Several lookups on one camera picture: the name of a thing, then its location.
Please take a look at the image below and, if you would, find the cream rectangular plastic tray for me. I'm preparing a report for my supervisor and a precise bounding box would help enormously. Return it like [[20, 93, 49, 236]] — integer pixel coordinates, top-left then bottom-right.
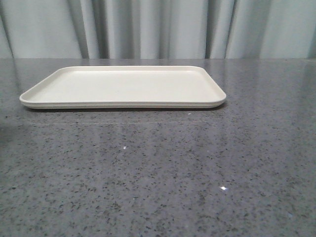
[[20, 66, 226, 109]]

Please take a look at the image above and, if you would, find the pale grey-green curtain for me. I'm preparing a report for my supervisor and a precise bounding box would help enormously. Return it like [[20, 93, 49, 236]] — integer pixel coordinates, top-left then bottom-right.
[[0, 0, 316, 59]]

